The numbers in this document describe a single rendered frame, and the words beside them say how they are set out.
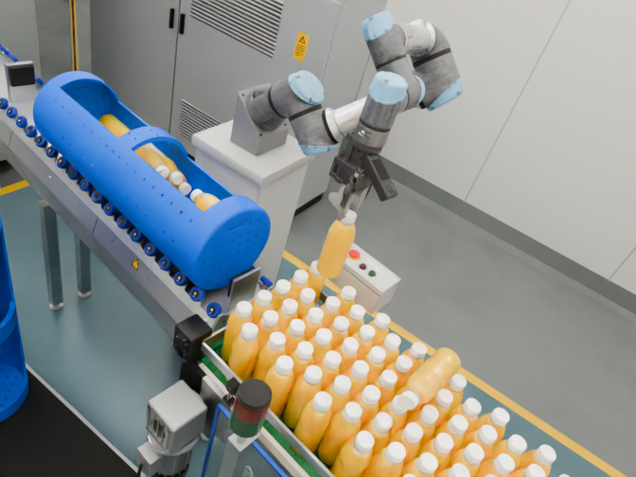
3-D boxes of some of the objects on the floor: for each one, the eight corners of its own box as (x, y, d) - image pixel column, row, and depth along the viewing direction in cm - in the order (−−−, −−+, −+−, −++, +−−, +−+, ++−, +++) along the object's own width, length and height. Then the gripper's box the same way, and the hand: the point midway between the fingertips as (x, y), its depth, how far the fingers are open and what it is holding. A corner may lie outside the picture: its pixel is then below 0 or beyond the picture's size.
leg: (59, 300, 248) (50, 196, 210) (65, 307, 246) (57, 203, 208) (47, 305, 244) (36, 200, 206) (53, 312, 242) (43, 207, 204)
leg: (86, 289, 258) (82, 187, 220) (93, 295, 255) (90, 194, 217) (76, 293, 254) (69, 191, 216) (81, 300, 251) (77, 198, 214)
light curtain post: (89, 224, 294) (79, -125, 191) (95, 230, 291) (87, -121, 189) (79, 227, 290) (62, -128, 187) (84, 234, 287) (71, -123, 185)
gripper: (366, 127, 122) (340, 198, 134) (336, 134, 114) (311, 210, 126) (394, 144, 118) (363, 216, 131) (365, 153, 110) (336, 229, 123)
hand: (348, 215), depth 127 cm, fingers closed on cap, 4 cm apart
